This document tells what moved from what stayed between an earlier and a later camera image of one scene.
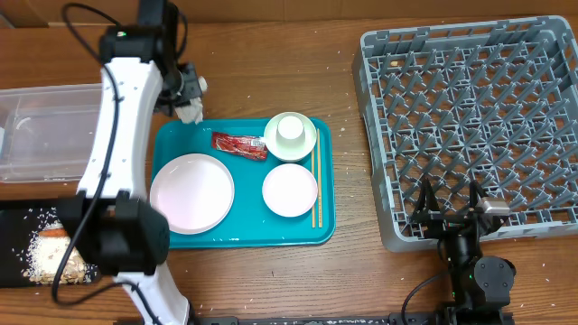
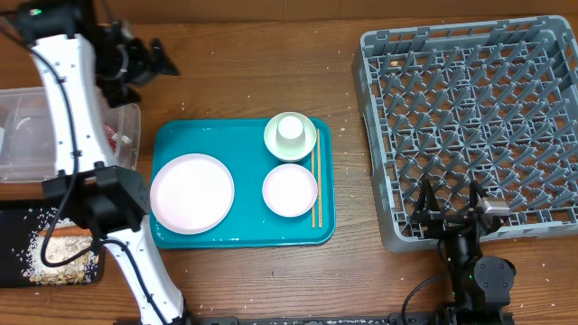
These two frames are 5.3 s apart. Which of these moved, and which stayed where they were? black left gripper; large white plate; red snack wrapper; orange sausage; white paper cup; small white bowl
Moved: black left gripper; red snack wrapper
Stayed: white paper cup; large white plate; small white bowl; orange sausage
